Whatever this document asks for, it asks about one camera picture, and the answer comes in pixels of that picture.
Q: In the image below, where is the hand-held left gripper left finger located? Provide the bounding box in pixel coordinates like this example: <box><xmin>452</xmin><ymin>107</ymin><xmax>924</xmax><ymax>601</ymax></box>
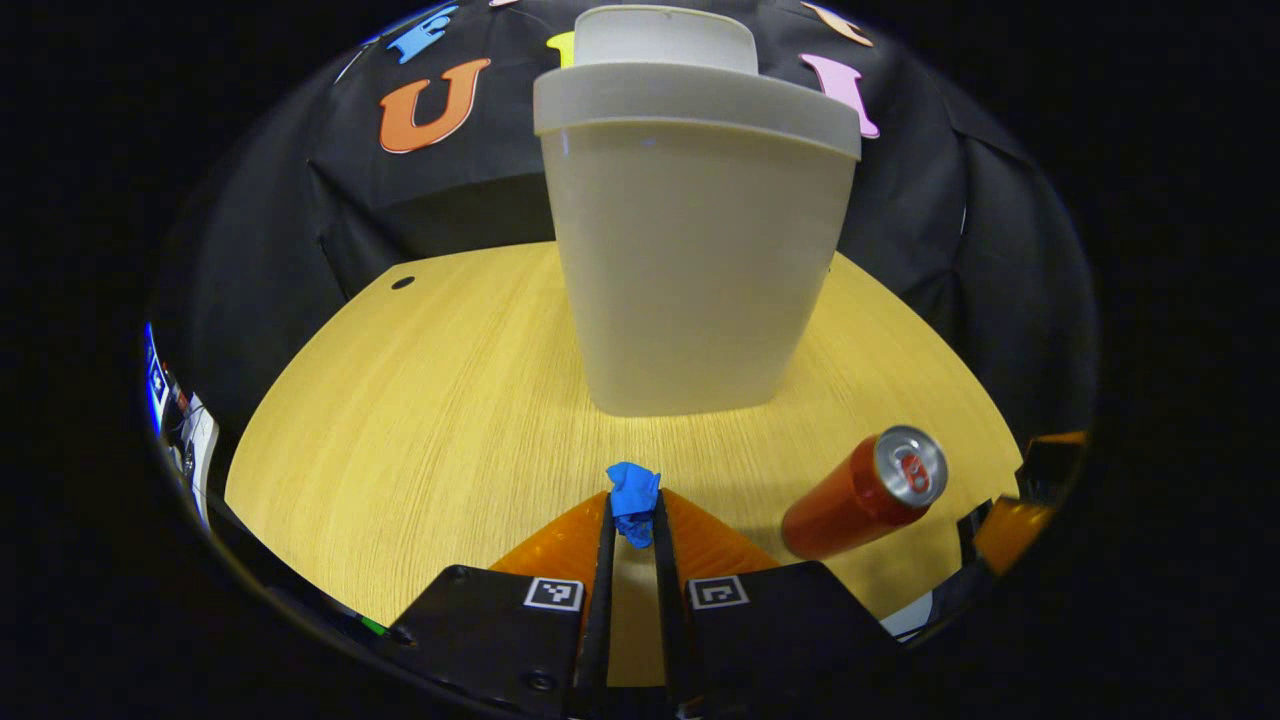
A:
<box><xmin>385</xmin><ymin>490</ymin><xmax>616</xmax><ymax>720</ymax></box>

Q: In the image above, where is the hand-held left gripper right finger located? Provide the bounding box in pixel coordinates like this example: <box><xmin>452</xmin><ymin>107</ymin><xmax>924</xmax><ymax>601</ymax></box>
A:
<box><xmin>652</xmin><ymin>488</ymin><xmax>901</xmax><ymax>720</ymax></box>

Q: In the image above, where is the blue paper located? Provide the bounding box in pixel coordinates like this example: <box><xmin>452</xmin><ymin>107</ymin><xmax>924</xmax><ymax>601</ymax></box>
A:
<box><xmin>606</xmin><ymin>462</ymin><xmax>662</xmax><ymax>549</ymax></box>

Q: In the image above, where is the red pop can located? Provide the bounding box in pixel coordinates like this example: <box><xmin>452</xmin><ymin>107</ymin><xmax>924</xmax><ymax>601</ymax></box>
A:
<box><xmin>781</xmin><ymin>426</ymin><xmax>949</xmax><ymax>561</ymax></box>

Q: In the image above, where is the white desktop garbage bin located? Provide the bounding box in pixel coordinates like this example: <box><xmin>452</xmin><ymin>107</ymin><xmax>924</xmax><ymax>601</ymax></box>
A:
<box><xmin>533</xmin><ymin>5</ymin><xmax>863</xmax><ymax>418</ymax></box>

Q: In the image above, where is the white side table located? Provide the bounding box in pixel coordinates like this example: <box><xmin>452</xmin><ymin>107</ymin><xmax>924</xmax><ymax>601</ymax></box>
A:
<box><xmin>180</xmin><ymin>395</ymin><xmax>221</xmax><ymax>526</ymax></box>

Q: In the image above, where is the computer monitor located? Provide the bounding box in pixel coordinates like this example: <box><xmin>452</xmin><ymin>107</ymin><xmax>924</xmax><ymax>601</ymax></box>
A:
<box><xmin>143</xmin><ymin>322</ymin><xmax>171</xmax><ymax>436</ymax></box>

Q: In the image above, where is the black backdrop cloth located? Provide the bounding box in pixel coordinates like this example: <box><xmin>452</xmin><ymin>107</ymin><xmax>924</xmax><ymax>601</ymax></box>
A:
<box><xmin>150</xmin><ymin>0</ymin><xmax>1101</xmax><ymax>441</ymax></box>

